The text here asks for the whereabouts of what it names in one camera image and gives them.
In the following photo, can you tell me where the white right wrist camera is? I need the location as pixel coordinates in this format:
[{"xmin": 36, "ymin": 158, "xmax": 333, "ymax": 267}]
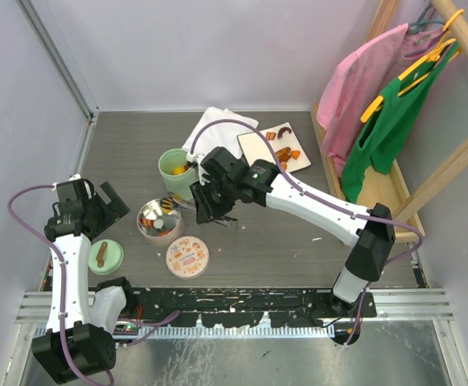
[{"xmin": 186, "ymin": 153, "xmax": 210, "ymax": 186}]

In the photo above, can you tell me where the white folded cloth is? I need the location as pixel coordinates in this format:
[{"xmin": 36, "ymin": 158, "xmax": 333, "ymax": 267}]
[{"xmin": 182, "ymin": 107, "xmax": 259, "ymax": 161}]

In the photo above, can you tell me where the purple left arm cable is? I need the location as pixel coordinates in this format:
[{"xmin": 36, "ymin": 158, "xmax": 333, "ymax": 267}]
[{"xmin": 7, "ymin": 183, "xmax": 181, "ymax": 386}]

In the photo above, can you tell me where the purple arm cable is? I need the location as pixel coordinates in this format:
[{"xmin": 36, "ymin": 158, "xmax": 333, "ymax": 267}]
[
  {"xmin": 191, "ymin": 118, "xmax": 426, "ymax": 347},
  {"xmin": 7, "ymin": 183, "xmax": 181, "ymax": 386}
]

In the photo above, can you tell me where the brown sausage slice piece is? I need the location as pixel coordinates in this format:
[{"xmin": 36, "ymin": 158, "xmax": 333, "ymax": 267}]
[{"xmin": 141, "ymin": 219, "xmax": 154, "ymax": 228}]

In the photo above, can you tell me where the tall green canister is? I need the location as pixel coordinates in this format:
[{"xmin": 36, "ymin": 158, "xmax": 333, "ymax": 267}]
[{"xmin": 158, "ymin": 148, "xmax": 197, "ymax": 201}]

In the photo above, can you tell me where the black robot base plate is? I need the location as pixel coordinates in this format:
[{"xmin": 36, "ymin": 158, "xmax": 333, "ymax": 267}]
[{"xmin": 119, "ymin": 287, "xmax": 377, "ymax": 328}]

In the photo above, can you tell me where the green shirt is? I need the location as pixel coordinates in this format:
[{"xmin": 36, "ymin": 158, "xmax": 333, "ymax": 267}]
[{"xmin": 341, "ymin": 40, "xmax": 460, "ymax": 203}]

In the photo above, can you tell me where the round silver tin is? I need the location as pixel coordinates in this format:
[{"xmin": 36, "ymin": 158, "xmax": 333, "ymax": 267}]
[{"xmin": 136, "ymin": 199, "xmax": 184, "ymax": 246}]

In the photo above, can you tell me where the aluminium rail frame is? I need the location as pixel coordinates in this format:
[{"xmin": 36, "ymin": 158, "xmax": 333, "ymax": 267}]
[{"xmin": 14, "ymin": 287, "xmax": 456, "ymax": 339}]

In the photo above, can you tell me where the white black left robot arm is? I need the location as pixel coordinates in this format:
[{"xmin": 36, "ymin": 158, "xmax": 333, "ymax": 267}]
[{"xmin": 32, "ymin": 175, "xmax": 138, "ymax": 384}]

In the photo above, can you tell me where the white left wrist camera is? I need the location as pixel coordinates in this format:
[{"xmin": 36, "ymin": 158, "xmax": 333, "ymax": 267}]
[{"xmin": 68, "ymin": 174, "xmax": 86, "ymax": 186}]

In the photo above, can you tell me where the wooden clothes rack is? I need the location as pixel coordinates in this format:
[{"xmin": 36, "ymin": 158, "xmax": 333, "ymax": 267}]
[{"xmin": 310, "ymin": 1, "xmax": 468, "ymax": 248}]

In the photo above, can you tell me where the white square plate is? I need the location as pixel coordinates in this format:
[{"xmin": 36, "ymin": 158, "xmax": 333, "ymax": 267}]
[{"xmin": 238, "ymin": 122, "xmax": 311, "ymax": 173}]

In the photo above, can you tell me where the orange food pieces pile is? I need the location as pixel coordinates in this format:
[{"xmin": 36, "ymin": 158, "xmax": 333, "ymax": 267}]
[{"xmin": 265, "ymin": 125, "xmax": 302, "ymax": 169}]

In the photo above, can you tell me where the pink shirt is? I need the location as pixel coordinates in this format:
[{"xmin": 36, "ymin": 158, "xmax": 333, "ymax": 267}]
[{"xmin": 317, "ymin": 23, "xmax": 443, "ymax": 175}]

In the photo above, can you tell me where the green canister lid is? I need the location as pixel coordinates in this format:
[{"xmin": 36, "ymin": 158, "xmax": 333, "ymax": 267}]
[{"xmin": 88, "ymin": 239, "xmax": 125, "ymax": 275}]

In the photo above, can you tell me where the yellow hanger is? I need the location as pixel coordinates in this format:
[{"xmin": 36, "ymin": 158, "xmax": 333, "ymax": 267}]
[{"xmin": 360, "ymin": 9, "xmax": 465, "ymax": 123}]

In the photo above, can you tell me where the round bakery tin lid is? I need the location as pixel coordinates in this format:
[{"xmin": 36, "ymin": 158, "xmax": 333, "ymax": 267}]
[{"xmin": 166, "ymin": 236, "xmax": 210, "ymax": 280}]

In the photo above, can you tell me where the yellow corn cob piece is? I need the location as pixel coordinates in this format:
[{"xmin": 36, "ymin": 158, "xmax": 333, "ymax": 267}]
[{"xmin": 160, "ymin": 197, "xmax": 174, "ymax": 213}]

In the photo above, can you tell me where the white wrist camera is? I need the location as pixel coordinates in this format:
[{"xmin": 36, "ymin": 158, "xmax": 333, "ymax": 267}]
[
  {"xmin": 186, "ymin": 153, "xmax": 210, "ymax": 186},
  {"xmin": 68, "ymin": 174, "xmax": 86, "ymax": 186}
]

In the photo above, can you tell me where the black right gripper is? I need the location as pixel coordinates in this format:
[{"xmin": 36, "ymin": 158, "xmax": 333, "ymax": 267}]
[{"xmin": 190, "ymin": 176, "xmax": 237, "ymax": 225}]

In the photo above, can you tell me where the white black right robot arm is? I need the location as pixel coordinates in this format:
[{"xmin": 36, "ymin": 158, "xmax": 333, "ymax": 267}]
[{"xmin": 186, "ymin": 147, "xmax": 396, "ymax": 317}]

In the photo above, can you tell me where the grey hanger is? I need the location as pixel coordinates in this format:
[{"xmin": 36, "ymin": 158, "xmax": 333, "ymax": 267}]
[{"xmin": 403, "ymin": 2, "xmax": 445, "ymax": 59}]

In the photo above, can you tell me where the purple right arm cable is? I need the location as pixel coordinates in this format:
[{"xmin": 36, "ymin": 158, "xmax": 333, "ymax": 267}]
[{"xmin": 191, "ymin": 118, "xmax": 426, "ymax": 347}]

